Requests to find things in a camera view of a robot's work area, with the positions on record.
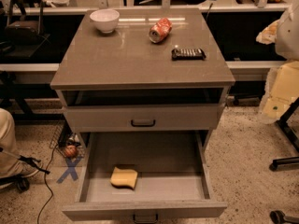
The person leg beige trousers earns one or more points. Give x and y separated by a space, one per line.
9 166

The black caster wheel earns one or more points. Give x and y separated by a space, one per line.
278 217

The open grey middle drawer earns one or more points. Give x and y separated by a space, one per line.
172 181

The crushed red soda can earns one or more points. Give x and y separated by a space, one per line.
160 30

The black chair base right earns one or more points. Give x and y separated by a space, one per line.
290 134

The closed grey top drawer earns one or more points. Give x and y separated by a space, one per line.
128 118

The grey drawer cabinet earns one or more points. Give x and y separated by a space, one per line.
126 68

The black chocolate bar pack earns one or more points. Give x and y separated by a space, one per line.
187 54

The black office chair left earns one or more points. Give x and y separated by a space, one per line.
23 36

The white ceramic bowl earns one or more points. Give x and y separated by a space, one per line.
105 20

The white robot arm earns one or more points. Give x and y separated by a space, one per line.
282 84

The yellow sponge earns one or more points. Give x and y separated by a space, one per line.
123 178

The orange ball on floor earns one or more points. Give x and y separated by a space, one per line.
71 151

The blue tape cross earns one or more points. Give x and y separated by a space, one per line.
70 170

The black wire basket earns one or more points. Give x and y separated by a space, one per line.
63 137

